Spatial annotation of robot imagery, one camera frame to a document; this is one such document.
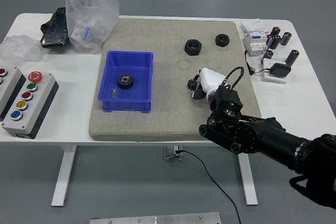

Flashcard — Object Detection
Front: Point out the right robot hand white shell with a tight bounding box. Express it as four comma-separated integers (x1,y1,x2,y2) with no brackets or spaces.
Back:
189,68,227,102

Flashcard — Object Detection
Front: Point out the large black gear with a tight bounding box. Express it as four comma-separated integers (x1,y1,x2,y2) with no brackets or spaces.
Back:
117,73,135,91

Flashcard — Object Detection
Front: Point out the large black hex nut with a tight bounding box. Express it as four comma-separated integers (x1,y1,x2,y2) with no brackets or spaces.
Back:
184,39,203,56

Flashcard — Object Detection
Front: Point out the small black hex nut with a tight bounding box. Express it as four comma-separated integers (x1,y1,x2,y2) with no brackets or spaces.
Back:
215,33,231,48

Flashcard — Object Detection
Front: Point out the blue plastic box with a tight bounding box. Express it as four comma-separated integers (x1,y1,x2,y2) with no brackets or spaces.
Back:
97,50,154,114

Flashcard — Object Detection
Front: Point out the grey control box red button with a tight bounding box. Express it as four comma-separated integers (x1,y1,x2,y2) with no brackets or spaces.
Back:
0,66,27,120

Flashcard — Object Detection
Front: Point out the grey five-button control box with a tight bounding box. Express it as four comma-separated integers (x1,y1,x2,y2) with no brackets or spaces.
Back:
1,71,60,140

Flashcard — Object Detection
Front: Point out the white circuit breaker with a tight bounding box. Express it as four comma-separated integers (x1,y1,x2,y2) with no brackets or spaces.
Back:
243,29,271,57

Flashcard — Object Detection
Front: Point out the grey-brown mat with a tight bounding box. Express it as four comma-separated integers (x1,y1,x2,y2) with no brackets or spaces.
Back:
88,18,262,142

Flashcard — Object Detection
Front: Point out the tall black cylinder capacitor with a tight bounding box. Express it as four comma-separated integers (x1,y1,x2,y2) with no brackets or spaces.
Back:
286,49,300,66

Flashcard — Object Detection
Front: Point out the white table leg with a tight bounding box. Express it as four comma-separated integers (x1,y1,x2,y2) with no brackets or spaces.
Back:
237,153,259,206
51,145,77,207

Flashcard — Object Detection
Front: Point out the white plastic bag with boxes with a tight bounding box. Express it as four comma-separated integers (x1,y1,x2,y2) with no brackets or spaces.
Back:
65,0,120,55

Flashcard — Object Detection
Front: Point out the silver metal plate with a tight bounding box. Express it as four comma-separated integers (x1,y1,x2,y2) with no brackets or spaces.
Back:
89,211,222,224

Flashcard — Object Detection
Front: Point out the clear bubble wrap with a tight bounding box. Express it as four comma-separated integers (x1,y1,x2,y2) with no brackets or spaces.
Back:
0,34,45,65

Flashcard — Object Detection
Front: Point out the black adapter plug with cord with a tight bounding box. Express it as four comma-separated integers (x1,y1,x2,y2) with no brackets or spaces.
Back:
244,49,291,78

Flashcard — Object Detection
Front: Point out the metal bracket under table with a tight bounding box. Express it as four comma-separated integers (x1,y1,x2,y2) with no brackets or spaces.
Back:
162,145,184,161

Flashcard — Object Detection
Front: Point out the black power cable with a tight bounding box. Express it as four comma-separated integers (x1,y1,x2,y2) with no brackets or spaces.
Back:
175,150,242,224

